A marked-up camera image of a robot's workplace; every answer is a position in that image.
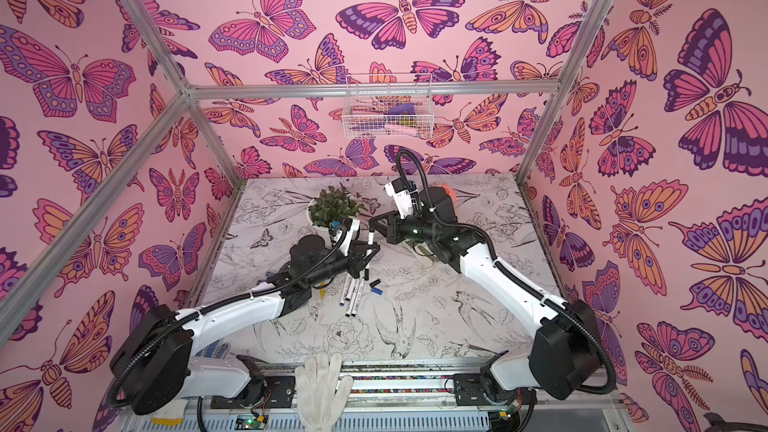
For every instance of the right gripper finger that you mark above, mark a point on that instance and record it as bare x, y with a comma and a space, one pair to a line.
382, 220
379, 234

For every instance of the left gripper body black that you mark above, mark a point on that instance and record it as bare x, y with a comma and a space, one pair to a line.
330, 267

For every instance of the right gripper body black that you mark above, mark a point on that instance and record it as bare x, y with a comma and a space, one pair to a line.
390, 228

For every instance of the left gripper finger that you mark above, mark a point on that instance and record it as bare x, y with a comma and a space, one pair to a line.
359, 251
362, 260

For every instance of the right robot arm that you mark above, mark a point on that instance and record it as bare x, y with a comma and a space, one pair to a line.
567, 354

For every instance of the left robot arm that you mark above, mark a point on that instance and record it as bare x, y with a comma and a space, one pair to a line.
162, 361

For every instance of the potted green plant white pot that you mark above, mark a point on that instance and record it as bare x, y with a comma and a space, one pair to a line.
333, 204

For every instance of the white knit glove front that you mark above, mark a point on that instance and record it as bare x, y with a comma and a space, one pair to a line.
322, 392

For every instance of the green circuit board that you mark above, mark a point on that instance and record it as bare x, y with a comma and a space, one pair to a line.
250, 422

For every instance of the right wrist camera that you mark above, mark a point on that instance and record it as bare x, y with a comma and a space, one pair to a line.
405, 196

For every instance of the wire basket on wall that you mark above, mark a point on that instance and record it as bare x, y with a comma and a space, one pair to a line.
390, 105

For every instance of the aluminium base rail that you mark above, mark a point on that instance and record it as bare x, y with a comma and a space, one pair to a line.
440, 398

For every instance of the blue dotted glove on rail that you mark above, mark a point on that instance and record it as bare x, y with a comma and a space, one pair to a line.
167, 418

